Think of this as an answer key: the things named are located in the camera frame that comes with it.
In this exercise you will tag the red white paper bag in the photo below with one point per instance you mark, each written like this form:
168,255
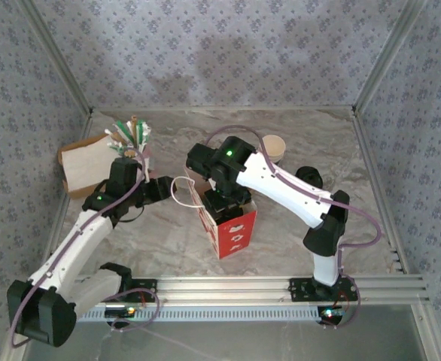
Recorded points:
235,237

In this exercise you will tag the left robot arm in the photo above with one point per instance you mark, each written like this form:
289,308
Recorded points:
73,252

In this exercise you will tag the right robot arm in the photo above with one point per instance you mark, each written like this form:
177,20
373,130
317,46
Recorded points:
292,192

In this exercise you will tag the white napkin stack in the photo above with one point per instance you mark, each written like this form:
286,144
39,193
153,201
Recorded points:
85,161

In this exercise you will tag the paper cup stack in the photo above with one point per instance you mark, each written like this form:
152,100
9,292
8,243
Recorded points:
274,144

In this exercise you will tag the green white wrapped straw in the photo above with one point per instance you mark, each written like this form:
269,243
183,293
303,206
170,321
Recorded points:
111,134
122,128
146,133
140,129

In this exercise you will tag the brown paper straw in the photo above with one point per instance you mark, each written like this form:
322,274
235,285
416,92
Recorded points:
133,126

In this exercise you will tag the brown cardboard napkin box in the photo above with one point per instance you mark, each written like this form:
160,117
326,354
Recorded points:
66,156

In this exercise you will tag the small circuit board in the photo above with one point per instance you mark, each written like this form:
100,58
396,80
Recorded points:
120,312
331,313

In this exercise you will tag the aluminium side rail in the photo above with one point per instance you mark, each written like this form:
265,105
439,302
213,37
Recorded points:
371,158
60,214

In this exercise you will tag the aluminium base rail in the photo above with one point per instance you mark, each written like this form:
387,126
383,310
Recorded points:
224,289

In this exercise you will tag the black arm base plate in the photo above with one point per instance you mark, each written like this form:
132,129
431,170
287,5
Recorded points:
299,289
145,287

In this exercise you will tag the aluminium frame post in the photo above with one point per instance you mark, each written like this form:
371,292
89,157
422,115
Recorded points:
385,56
59,56

